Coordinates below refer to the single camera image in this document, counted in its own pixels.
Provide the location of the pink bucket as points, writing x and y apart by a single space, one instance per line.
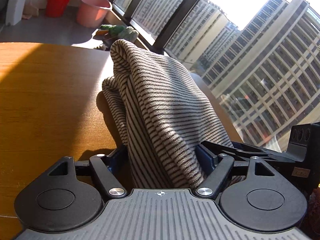
91 12

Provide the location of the broom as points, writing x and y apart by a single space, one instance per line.
31 11

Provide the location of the green plush toy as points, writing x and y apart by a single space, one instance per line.
111 30

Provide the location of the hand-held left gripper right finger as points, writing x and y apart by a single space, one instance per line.
203 161

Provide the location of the red bucket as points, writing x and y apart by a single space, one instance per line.
58 3

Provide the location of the apartment buildings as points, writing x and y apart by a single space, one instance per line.
262 67

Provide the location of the pale green fuzzy cloth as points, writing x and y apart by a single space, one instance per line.
130 33

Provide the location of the striped garment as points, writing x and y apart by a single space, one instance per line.
162 105

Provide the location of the white bin with black lid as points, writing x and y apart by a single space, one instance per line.
16 7

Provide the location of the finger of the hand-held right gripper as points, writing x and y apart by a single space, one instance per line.
225 145
270 155

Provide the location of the dark window frame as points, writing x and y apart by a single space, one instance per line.
187 10

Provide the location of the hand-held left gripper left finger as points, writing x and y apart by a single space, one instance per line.
117 160

